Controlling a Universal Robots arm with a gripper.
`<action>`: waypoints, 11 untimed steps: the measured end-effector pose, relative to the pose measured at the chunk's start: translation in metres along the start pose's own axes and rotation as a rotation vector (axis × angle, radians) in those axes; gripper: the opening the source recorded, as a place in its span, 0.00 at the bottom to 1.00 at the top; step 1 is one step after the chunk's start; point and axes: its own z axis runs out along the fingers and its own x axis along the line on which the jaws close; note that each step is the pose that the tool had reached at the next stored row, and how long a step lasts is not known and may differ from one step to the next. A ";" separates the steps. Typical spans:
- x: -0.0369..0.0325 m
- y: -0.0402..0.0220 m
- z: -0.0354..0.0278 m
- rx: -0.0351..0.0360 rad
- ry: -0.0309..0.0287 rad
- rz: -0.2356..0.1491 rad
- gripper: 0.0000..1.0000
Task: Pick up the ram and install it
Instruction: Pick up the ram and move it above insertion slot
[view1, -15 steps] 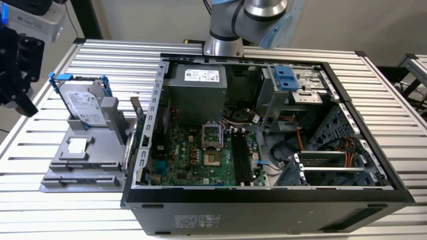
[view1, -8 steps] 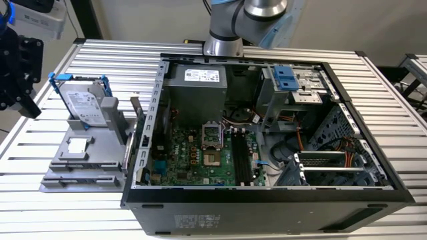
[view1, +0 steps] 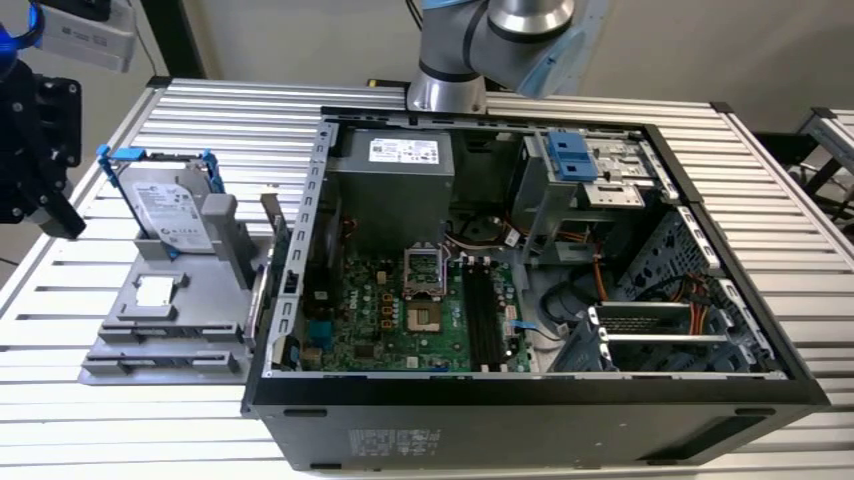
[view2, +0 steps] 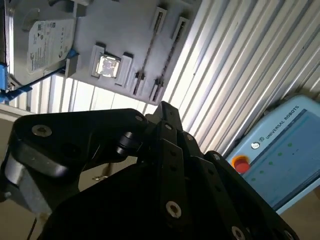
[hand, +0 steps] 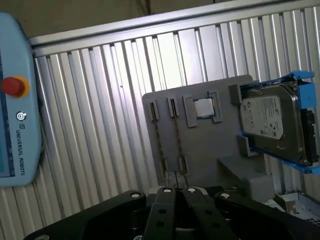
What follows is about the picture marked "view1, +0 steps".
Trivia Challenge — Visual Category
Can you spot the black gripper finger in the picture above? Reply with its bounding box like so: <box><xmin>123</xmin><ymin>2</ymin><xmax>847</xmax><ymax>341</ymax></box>
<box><xmin>0</xmin><ymin>162</ymin><xmax>89</xmax><ymax>240</ymax></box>

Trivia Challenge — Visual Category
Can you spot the black RAM slot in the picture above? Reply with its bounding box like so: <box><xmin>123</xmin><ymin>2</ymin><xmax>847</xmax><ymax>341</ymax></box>
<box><xmin>464</xmin><ymin>258</ymin><xmax>489</xmax><ymax>372</ymax></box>
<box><xmin>480</xmin><ymin>258</ymin><xmax>509</xmax><ymax>372</ymax></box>

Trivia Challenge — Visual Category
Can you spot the hard disk in blue carrier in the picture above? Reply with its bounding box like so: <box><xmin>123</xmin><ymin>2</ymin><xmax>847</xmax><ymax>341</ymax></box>
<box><xmin>97</xmin><ymin>143</ymin><xmax>227</xmax><ymax>261</ymax></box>

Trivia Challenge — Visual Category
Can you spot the silver CPU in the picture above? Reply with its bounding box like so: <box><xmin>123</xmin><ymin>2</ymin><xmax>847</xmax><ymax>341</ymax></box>
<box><xmin>133</xmin><ymin>277</ymin><xmax>177</xmax><ymax>306</ymax></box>

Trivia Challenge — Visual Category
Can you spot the grey parts rack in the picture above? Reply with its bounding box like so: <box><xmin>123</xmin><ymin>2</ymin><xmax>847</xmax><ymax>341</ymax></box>
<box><xmin>78</xmin><ymin>192</ymin><xmax>269</xmax><ymax>386</ymax></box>

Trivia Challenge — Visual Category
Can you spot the grey power supply unit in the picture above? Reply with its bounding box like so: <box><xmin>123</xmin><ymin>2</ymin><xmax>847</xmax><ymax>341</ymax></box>
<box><xmin>325</xmin><ymin>130</ymin><xmax>457</xmax><ymax>251</ymax></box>

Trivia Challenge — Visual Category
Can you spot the green motherboard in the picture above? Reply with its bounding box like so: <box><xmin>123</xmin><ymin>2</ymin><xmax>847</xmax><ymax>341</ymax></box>
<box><xmin>293</xmin><ymin>252</ymin><xmax>536</xmax><ymax>374</ymax></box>

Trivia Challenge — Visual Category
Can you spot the CPU socket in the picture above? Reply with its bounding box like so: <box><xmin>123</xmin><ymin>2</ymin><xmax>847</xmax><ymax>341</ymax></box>
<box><xmin>406</xmin><ymin>295</ymin><xmax>446</xmax><ymax>335</ymax></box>

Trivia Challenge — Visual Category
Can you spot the black CPU fan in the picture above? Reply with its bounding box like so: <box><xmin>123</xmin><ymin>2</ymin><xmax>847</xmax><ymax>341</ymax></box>
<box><xmin>448</xmin><ymin>209</ymin><xmax>522</xmax><ymax>249</ymax></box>

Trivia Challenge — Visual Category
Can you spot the grey metal drive cage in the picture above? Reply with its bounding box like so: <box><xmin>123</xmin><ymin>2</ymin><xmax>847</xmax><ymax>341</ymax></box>
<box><xmin>517</xmin><ymin>130</ymin><xmax>669</xmax><ymax>264</ymax></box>

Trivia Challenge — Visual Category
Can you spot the blue drive bay latch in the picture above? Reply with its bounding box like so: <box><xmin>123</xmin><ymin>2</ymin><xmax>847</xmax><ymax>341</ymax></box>
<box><xmin>545</xmin><ymin>130</ymin><xmax>600</xmax><ymax>182</ymax></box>

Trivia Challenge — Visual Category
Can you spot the silver drive front plate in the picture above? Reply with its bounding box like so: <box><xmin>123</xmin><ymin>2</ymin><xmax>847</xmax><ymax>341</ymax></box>
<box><xmin>580</xmin><ymin>182</ymin><xmax>646</xmax><ymax>209</ymax></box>

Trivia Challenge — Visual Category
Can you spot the black open PC case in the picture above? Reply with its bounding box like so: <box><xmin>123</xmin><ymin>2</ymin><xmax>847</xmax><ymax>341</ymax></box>
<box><xmin>239</xmin><ymin>104</ymin><xmax>833</xmax><ymax>472</ymax></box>

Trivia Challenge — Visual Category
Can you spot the metal disk bay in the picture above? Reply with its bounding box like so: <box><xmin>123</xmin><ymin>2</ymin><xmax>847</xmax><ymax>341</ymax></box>
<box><xmin>553</xmin><ymin>302</ymin><xmax>780</xmax><ymax>374</ymax></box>

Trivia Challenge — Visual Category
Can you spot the metal slat side table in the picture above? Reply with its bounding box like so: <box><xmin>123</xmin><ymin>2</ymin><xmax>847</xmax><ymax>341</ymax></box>
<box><xmin>797</xmin><ymin>105</ymin><xmax>854</xmax><ymax>221</ymax></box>

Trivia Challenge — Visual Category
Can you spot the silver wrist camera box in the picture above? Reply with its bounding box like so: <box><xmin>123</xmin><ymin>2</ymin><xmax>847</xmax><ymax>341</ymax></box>
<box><xmin>33</xmin><ymin>0</ymin><xmax>139</xmax><ymax>75</ymax></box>

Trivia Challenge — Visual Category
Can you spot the black upright post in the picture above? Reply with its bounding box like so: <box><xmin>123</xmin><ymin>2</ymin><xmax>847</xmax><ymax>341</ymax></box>
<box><xmin>137</xmin><ymin>0</ymin><xmax>207</xmax><ymax>80</ymax></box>

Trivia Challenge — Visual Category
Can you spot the metal socket cover frame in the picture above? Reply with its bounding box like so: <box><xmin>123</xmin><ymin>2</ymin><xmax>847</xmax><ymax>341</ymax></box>
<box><xmin>404</xmin><ymin>242</ymin><xmax>448</xmax><ymax>297</ymax></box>

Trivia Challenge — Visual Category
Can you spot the black looped wire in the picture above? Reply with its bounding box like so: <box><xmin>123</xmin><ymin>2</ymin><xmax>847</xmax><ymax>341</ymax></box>
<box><xmin>544</xmin><ymin>279</ymin><xmax>602</xmax><ymax>341</ymax></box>

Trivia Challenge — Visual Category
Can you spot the orange data wire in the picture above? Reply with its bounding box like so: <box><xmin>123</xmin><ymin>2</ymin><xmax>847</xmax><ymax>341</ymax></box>
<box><xmin>592</xmin><ymin>254</ymin><xmax>609</xmax><ymax>304</ymax></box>

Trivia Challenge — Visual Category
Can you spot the orange yellow red wire bundle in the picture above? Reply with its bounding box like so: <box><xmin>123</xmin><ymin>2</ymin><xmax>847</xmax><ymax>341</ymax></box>
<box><xmin>666</xmin><ymin>274</ymin><xmax>720</xmax><ymax>336</ymax></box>

